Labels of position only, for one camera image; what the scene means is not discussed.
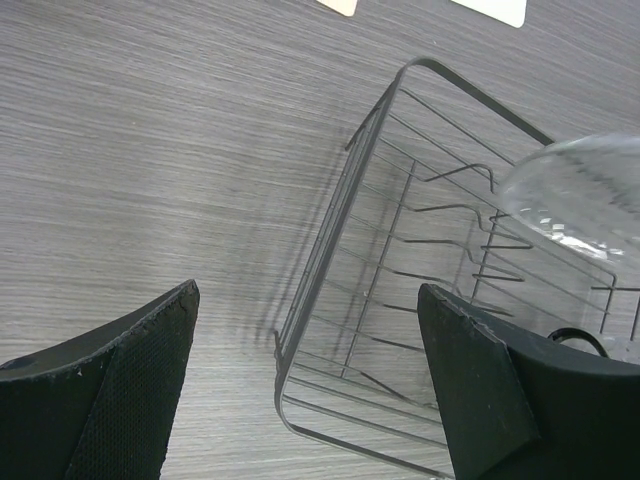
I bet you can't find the black wire dish rack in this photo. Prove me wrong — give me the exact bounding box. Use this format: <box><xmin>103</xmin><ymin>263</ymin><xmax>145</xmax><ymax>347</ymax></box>
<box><xmin>274</xmin><ymin>57</ymin><xmax>639</xmax><ymax>479</ymax></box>

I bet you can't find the clear glass plate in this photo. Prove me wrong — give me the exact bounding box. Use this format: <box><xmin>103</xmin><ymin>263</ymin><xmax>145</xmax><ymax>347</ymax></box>
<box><xmin>498</xmin><ymin>134</ymin><xmax>639</xmax><ymax>263</ymax></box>

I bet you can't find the green clipboard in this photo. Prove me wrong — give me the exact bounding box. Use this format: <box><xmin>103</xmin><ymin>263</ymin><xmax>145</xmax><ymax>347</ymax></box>
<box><xmin>452</xmin><ymin>0</ymin><xmax>527</xmax><ymax>29</ymax></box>

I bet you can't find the grey ceramic mug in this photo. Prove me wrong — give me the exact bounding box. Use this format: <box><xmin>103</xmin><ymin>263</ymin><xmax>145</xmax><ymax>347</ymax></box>
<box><xmin>547</xmin><ymin>327</ymin><xmax>609</xmax><ymax>358</ymax></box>

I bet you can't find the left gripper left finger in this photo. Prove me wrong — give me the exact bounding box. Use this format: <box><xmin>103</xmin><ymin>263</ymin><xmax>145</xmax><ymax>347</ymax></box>
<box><xmin>1</xmin><ymin>280</ymin><xmax>199</xmax><ymax>479</ymax></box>

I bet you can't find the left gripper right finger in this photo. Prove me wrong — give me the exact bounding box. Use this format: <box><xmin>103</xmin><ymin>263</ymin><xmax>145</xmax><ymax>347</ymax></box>
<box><xmin>417</xmin><ymin>284</ymin><xmax>639</xmax><ymax>479</ymax></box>

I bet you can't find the beige folder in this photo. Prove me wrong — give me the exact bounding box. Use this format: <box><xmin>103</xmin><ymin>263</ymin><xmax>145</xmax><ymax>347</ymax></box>
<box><xmin>317</xmin><ymin>0</ymin><xmax>358</xmax><ymax>17</ymax></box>

